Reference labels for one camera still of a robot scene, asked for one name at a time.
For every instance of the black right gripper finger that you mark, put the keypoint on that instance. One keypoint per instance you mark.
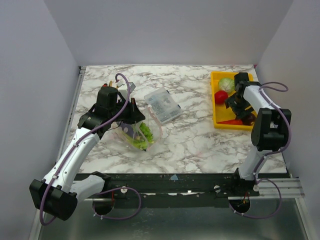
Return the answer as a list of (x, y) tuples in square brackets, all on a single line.
[(230, 102), (241, 113)]

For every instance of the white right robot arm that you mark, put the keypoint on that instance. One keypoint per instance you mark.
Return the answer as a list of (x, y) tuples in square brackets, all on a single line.
[(271, 133)]

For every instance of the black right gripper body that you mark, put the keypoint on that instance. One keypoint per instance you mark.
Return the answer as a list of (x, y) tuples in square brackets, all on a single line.
[(236, 103)]

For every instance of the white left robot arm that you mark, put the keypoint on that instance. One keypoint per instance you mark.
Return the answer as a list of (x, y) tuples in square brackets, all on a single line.
[(58, 193)]

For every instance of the pale green celery stalk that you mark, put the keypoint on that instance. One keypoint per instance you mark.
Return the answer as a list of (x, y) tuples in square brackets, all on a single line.
[(140, 145)]

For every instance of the orange carrot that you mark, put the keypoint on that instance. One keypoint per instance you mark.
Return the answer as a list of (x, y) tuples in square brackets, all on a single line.
[(231, 122)]

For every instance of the clear zip top bag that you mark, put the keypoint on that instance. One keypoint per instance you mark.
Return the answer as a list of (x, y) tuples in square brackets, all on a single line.
[(151, 121)]

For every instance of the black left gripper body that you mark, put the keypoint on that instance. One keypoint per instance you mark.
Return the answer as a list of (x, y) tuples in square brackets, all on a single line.
[(125, 116)]

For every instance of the yellow plastic bin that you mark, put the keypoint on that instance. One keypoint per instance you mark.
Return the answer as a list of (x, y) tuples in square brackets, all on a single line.
[(220, 112)]

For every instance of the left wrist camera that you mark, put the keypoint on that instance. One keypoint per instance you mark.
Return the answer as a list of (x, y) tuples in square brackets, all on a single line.
[(126, 86)]

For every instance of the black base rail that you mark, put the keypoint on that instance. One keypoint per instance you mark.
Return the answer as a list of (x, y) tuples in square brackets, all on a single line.
[(175, 190)]

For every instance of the green grapes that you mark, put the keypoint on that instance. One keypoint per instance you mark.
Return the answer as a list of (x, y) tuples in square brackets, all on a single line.
[(146, 131)]

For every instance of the purple eggplant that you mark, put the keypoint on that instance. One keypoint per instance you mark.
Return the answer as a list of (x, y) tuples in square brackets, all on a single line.
[(129, 131)]

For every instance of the red tomato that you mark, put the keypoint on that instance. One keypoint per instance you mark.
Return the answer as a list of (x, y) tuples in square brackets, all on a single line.
[(220, 97)]

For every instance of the clear plastic screw box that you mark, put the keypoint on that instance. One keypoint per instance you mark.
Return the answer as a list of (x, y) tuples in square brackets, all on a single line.
[(163, 105)]

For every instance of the dark red beet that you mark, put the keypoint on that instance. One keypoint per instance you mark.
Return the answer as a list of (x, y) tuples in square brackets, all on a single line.
[(248, 120)]

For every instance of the green cabbage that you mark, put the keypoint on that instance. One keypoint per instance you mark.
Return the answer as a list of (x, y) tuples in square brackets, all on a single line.
[(226, 84)]

